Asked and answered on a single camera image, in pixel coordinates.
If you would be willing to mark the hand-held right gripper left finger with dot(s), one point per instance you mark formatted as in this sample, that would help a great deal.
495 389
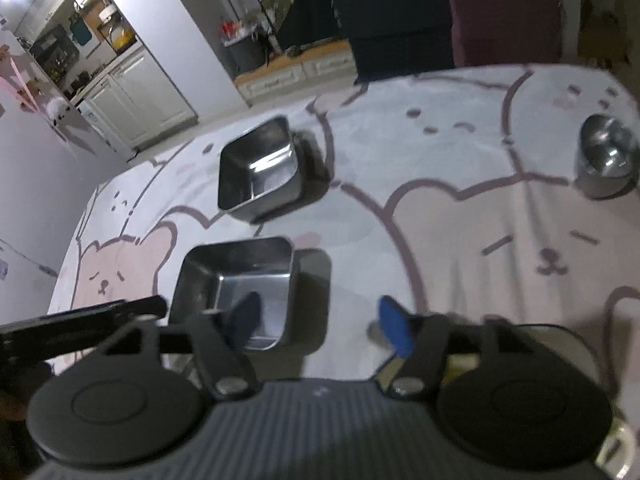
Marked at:
245 317

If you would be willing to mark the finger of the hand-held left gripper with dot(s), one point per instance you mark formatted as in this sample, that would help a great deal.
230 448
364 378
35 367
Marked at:
85 327

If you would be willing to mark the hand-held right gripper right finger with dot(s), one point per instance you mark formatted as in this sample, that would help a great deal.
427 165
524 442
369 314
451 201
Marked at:
396 322

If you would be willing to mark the square steel bowl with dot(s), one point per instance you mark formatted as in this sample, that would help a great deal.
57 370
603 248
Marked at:
250 280
255 170

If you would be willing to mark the round steel bowl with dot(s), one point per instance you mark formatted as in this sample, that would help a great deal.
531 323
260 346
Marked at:
607 155

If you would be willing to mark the bear printed tablecloth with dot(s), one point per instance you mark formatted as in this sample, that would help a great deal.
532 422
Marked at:
450 185

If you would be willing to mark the white lower kitchen cabinet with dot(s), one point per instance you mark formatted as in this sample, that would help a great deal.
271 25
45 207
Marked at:
140 95

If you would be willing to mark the wooden platform with drawers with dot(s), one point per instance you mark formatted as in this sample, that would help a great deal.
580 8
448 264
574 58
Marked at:
300 70

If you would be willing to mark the grey trash bin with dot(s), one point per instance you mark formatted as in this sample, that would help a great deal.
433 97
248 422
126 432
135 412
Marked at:
245 55

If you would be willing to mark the yellow pot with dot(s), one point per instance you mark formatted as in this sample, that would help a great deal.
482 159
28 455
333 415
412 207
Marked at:
122 39

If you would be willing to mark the teal hanging cloth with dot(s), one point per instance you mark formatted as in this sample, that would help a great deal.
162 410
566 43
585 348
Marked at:
81 32

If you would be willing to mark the dark blue chair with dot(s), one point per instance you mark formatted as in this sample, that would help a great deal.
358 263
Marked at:
395 25

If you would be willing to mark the olive green hanging bag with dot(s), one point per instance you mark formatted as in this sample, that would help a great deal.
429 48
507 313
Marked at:
275 12

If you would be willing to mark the black lettered curtain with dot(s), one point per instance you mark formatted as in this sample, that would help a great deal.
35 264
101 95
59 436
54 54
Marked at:
315 10

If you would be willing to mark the maroon chair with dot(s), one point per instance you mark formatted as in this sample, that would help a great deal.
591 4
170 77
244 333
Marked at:
505 15

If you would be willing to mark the white fluffy wall ornament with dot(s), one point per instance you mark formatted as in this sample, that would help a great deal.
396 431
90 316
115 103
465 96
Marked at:
56 109

